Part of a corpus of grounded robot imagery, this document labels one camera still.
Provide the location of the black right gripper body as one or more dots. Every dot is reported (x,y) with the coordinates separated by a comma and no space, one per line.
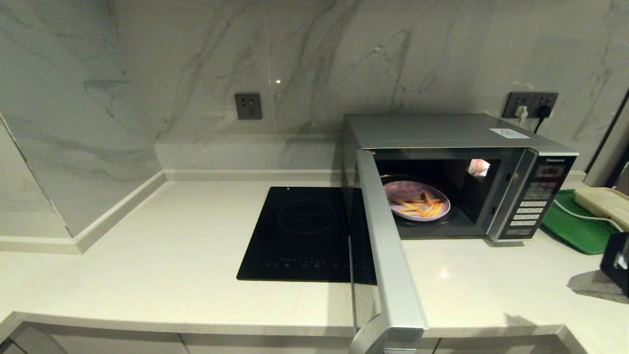
(618,275)

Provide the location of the grey taped right gripper finger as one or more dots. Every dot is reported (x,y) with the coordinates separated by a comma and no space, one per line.
(592,286)
(598,276)

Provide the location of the black glass microwave door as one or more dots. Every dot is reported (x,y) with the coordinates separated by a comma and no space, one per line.
(388,255)

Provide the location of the purple plate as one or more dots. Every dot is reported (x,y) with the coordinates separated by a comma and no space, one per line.
(400,191)

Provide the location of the silver microwave oven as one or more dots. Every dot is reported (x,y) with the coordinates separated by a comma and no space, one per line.
(432,130)

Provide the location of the green plastic tray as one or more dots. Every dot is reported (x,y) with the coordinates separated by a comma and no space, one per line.
(570,231)

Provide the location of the cream power strip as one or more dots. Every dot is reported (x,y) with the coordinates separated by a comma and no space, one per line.
(602,201)

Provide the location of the grey cabinet front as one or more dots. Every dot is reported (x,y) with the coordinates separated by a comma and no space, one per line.
(265,346)
(98,344)
(496,346)

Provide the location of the white paper label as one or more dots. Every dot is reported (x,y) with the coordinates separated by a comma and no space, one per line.
(510,133)

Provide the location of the black power plug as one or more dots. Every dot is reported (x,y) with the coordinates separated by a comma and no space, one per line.
(543,111)

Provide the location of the white power plug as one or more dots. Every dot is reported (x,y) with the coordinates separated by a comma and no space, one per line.
(521,114)

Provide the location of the black induction cooktop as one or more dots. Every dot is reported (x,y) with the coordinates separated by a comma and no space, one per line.
(295,236)

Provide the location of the grey double wall socket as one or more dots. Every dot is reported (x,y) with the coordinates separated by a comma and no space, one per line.
(517,100)

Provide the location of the grey single wall socket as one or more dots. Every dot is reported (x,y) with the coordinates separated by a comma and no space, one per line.
(248,106)

